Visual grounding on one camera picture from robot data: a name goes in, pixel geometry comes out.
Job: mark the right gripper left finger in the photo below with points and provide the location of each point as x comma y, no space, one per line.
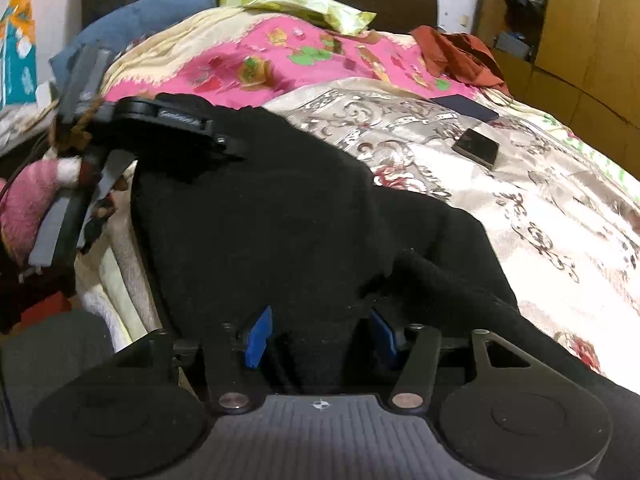
232,356

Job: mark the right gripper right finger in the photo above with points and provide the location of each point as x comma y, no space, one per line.
414,351

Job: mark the black pants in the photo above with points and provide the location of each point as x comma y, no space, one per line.
300,227

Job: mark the left hand pink sleeve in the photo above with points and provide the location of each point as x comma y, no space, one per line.
29,197

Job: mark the blue pillow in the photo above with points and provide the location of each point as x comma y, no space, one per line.
117,30

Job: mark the pink floral blanket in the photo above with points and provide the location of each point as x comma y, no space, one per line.
235,58

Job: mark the floral satin bedspread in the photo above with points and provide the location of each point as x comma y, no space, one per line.
567,237

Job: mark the black smartphone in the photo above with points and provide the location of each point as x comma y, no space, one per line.
478,148

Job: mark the green patterned pillow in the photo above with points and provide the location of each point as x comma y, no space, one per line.
331,14

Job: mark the dark blue booklet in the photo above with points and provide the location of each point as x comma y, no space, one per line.
466,107

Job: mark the rust orange garment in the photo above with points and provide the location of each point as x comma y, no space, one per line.
462,57

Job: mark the wooden wardrobe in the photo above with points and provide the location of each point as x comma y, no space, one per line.
581,65

